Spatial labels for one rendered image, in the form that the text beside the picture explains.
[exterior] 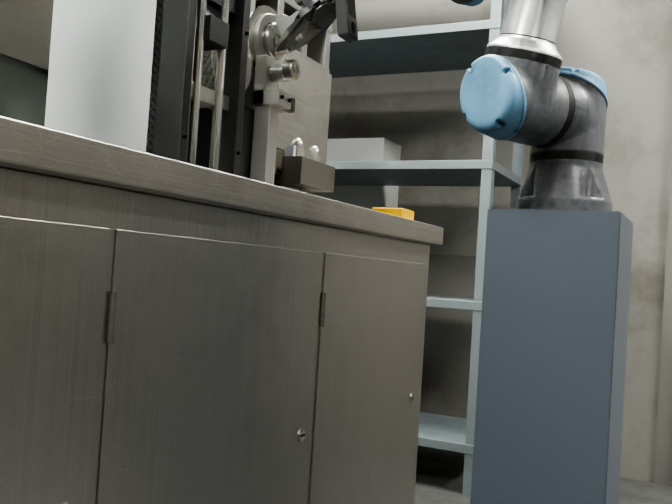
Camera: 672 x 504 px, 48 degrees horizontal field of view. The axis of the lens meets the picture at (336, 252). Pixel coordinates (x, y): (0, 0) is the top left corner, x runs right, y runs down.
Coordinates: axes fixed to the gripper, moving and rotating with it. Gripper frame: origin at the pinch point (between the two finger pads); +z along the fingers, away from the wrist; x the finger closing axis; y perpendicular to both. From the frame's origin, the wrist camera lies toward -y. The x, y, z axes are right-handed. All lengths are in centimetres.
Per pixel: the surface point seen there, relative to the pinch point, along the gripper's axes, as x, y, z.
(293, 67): 3.7, -6.7, -0.4
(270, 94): 5.6, -8.6, 6.1
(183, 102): 42.4, -22.0, 6.6
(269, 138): 4.3, -14.9, 11.8
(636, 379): -212, -97, 10
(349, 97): -213, 92, 39
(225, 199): 53, -44, 4
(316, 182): -17.6, -18.9, 15.9
